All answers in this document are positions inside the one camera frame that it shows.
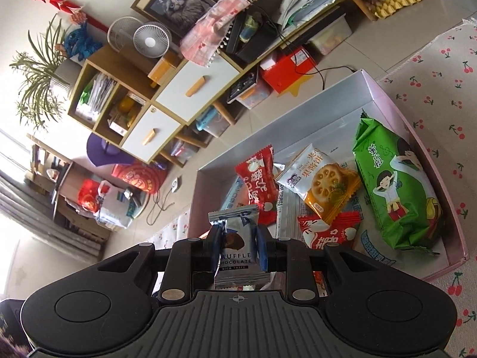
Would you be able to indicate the white desk fan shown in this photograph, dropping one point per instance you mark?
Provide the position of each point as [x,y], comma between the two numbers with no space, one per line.
[151,41]

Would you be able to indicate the small clear storage box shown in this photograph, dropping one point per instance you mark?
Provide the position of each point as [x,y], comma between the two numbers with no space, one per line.
[184,153]

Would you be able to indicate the pile of white bags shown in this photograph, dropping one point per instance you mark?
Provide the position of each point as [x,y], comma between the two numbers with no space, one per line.
[305,3]

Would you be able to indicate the purple hat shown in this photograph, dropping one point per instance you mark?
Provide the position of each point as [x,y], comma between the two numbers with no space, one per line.
[106,153]

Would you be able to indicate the red patterned bag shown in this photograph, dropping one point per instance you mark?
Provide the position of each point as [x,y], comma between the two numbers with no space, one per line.
[138,177]

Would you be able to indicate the red white snack packet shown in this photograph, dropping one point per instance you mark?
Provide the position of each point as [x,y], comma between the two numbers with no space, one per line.
[257,182]
[328,231]

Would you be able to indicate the clear storage box yellow contents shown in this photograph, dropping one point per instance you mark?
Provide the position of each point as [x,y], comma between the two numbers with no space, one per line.
[331,37]

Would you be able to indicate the stack of papers and booklets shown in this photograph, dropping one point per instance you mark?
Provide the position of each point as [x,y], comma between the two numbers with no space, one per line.
[95,95]

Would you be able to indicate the white fan grille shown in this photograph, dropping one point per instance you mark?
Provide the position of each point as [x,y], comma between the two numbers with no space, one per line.
[119,30]

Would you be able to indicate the blue lid storage box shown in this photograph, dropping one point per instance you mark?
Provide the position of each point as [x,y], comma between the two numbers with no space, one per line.
[210,121]

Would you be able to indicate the long white blue bread packet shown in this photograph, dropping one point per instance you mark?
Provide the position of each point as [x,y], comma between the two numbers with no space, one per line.
[372,244]

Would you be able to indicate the pink cardboard box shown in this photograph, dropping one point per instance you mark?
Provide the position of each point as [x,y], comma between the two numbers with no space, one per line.
[298,119]

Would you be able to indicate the yellow egg tray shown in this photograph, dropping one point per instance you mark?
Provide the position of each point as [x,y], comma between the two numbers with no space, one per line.
[391,2]

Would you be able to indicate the person's fuzzy clothing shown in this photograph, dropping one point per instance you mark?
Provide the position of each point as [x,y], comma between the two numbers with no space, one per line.
[9,348]

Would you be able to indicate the red shiny bag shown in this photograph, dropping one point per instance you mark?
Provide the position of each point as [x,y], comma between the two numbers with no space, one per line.
[89,195]

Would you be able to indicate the cherry print cloth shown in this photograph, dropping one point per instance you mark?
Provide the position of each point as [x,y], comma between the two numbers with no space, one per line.
[439,93]

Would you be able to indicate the red box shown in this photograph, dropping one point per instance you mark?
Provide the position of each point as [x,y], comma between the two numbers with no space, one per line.
[287,69]

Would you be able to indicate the wooden side shelf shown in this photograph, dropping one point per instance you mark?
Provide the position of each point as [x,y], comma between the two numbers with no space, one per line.
[48,171]

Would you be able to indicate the black open box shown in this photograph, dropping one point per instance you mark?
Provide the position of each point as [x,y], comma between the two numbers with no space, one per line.
[257,44]

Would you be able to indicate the silver blue chocolate packet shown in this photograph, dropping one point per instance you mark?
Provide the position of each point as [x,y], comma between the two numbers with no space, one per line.
[236,253]

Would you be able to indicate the white drawer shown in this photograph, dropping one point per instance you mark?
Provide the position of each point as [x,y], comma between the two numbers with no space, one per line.
[151,136]
[199,82]

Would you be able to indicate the blue paper figure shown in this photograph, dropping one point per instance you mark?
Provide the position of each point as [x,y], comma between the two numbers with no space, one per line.
[80,41]

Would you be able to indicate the grey curtain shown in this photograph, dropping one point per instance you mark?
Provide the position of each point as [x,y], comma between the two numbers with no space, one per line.
[37,212]

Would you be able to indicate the orange white biscuit packet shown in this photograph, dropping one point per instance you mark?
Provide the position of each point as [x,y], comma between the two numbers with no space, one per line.
[324,186]

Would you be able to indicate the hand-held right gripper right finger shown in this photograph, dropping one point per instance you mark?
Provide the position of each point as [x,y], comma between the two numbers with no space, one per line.
[262,250]

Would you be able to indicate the small white device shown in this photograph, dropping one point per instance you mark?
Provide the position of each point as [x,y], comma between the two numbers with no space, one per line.
[174,184]

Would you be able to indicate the green chip packet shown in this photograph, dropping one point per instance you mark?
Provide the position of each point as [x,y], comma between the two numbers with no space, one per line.
[395,194]

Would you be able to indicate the white plastic bag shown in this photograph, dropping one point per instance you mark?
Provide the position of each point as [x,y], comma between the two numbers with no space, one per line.
[115,210]

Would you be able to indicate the black flat device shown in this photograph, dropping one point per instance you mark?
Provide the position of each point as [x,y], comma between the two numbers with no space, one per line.
[242,85]

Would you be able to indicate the yellow wooden box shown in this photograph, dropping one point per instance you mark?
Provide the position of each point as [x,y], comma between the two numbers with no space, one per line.
[164,67]

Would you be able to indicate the green potted plant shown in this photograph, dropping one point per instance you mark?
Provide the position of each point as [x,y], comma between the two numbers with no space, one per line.
[41,71]

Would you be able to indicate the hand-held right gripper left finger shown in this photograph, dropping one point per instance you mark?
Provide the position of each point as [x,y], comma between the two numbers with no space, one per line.
[215,250]

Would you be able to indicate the framed cat picture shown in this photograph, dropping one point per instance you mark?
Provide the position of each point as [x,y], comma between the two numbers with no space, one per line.
[175,2]

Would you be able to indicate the pink cloth with tassels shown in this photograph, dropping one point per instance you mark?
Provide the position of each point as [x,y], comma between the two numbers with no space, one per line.
[212,26]

